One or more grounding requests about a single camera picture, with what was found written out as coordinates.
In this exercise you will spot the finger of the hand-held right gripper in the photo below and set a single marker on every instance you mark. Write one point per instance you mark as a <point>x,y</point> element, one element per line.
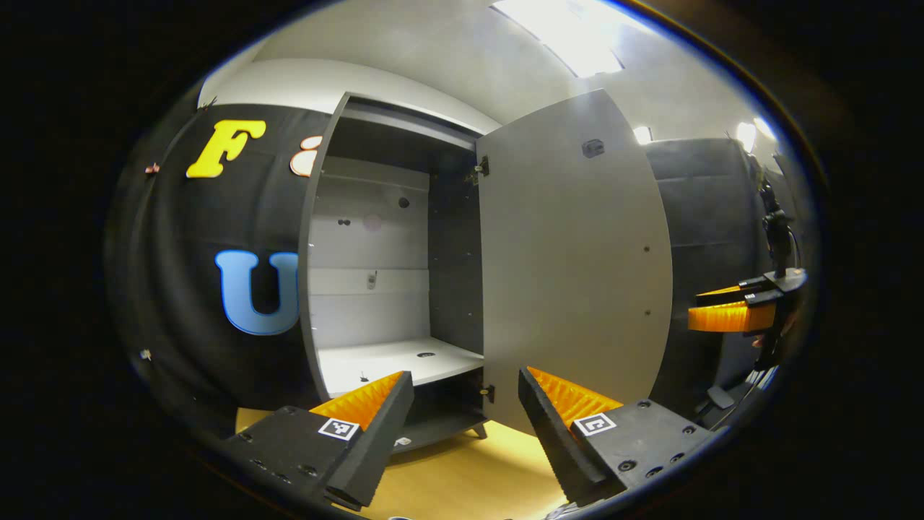
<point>729,318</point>
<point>765,282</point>

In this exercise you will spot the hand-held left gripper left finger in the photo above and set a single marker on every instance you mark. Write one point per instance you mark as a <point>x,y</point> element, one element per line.
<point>372,455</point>

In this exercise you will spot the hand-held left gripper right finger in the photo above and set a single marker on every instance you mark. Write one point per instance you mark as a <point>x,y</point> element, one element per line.
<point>556,448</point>

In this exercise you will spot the beige cabinet door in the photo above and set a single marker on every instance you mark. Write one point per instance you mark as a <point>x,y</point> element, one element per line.
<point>570,274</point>

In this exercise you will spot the black cabinet hinge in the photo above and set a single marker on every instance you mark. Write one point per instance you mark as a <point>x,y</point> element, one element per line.
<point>481,168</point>
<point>489,393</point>

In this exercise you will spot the dark grey cabinet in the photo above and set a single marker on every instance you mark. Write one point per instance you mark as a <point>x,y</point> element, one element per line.
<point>375,303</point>

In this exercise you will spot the black phone stand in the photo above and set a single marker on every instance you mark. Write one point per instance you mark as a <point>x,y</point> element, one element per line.
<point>776,231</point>

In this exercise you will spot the small ceiling light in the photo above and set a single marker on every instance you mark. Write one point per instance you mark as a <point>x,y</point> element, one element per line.
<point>745,136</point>
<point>764,128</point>
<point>642,135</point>

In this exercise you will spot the black backdrop cloth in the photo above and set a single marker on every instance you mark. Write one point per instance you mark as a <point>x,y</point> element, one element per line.
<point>173,303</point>

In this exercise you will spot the long ceiling light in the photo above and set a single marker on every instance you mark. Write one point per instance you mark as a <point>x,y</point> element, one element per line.
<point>563,36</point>

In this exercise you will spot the black clip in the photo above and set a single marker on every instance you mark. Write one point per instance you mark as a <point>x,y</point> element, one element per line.
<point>209,103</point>

